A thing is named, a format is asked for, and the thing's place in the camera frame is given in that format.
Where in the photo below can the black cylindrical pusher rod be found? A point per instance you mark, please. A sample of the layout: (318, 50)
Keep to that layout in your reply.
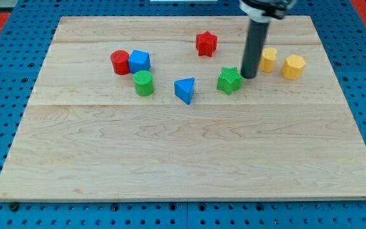
(254, 45)

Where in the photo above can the red cylinder block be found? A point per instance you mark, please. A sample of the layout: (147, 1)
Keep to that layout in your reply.
(120, 64)

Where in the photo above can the yellow hexagon block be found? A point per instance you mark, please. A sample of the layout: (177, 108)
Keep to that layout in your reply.
(293, 67)

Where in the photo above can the red star block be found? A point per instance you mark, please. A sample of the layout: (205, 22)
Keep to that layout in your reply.
(206, 44)

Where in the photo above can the wooden board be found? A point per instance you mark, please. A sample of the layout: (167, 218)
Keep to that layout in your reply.
(86, 136)

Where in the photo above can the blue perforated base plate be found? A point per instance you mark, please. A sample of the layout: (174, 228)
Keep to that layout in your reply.
(24, 40)

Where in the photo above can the green star block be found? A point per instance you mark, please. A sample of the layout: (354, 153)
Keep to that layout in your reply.
(229, 80)

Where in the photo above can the green cylinder block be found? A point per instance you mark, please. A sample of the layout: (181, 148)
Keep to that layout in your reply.
(143, 81)

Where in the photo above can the blue cube block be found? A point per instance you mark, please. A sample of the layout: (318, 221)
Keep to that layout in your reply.
(139, 61)

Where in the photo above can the blue triangle block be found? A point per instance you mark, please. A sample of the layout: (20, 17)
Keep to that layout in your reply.
(184, 89)

